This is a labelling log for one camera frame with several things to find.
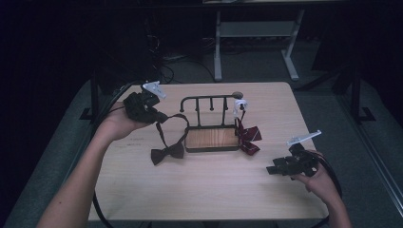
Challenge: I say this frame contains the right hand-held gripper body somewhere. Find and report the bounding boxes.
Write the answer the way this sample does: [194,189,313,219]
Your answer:
[285,129,323,179]

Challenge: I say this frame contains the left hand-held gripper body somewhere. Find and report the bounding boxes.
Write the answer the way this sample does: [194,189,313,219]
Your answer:
[123,81,167,125]

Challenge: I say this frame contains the dark brown bow tie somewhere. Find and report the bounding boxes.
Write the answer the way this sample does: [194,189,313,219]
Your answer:
[150,113,190,166]

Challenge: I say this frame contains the red striped bow tie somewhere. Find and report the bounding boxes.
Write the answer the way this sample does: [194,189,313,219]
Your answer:
[232,98,263,157]

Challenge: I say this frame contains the black rack with wooden tray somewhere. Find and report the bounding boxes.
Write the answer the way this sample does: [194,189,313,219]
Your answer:
[179,93,245,154]

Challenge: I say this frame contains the person's right hand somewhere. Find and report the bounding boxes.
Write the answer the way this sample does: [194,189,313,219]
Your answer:
[290,151,338,204]

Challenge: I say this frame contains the person's left hand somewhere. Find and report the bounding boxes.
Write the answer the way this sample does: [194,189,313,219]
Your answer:
[94,101,150,143]

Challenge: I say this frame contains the black metal stand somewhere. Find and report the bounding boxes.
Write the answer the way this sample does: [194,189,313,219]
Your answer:
[79,67,100,122]
[347,63,377,124]

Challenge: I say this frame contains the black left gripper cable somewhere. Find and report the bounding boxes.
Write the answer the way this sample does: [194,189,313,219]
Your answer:
[90,80,145,228]

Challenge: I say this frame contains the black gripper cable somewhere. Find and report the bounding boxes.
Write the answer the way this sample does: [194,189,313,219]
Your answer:
[90,80,145,228]
[308,151,344,228]

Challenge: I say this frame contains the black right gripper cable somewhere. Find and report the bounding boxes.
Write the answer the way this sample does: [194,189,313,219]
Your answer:
[308,151,344,228]

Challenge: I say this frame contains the black floor cables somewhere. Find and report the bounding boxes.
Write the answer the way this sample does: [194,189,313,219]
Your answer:
[144,18,217,85]

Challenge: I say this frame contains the white desk frame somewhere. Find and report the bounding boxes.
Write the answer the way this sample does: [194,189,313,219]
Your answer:
[213,9,306,83]

